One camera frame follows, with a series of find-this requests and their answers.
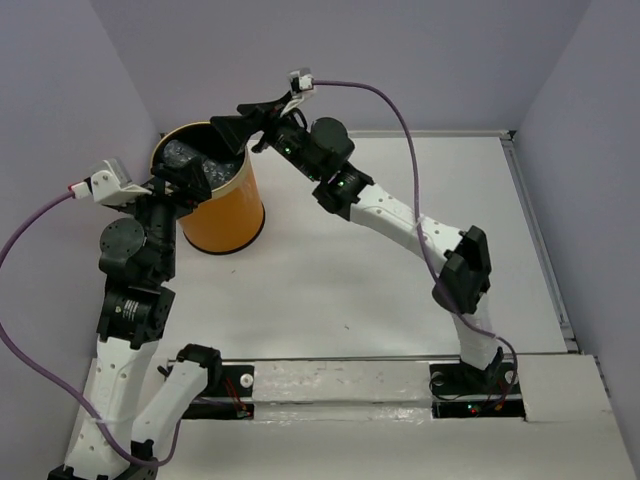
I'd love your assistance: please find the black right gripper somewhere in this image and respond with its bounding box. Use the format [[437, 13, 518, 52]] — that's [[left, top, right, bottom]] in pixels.
[[209, 93, 322, 183]]

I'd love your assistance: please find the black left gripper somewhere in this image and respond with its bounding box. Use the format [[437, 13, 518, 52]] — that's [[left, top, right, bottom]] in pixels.
[[116, 154, 212, 278]]

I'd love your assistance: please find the clear plastic bottle blue cap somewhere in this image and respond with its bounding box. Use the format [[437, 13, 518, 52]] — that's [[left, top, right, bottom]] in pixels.
[[202, 159, 243, 190]]

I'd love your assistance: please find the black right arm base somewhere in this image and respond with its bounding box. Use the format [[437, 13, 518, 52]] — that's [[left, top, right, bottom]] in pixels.
[[428, 347, 526, 419]]

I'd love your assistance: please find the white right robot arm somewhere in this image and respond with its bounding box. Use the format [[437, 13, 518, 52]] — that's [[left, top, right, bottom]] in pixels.
[[210, 93, 501, 392]]

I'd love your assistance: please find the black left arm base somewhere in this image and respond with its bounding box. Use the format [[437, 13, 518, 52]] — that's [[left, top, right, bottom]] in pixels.
[[182, 363, 255, 421]]

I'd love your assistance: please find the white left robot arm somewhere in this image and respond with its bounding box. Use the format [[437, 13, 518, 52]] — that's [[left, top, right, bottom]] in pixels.
[[49, 157, 222, 479]]

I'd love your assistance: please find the orange cylindrical bin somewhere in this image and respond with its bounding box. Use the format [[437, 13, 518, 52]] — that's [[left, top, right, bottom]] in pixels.
[[151, 122, 266, 255]]

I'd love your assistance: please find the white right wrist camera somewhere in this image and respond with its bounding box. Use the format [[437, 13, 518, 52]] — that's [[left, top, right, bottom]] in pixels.
[[288, 67, 316, 100]]

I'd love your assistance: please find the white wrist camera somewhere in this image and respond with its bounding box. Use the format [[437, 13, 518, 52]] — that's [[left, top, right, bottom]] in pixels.
[[68, 158, 151, 207], [288, 67, 316, 100]]

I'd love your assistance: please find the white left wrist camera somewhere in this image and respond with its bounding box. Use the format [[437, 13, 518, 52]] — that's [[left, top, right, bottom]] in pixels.
[[68, 158, 151, 207]]

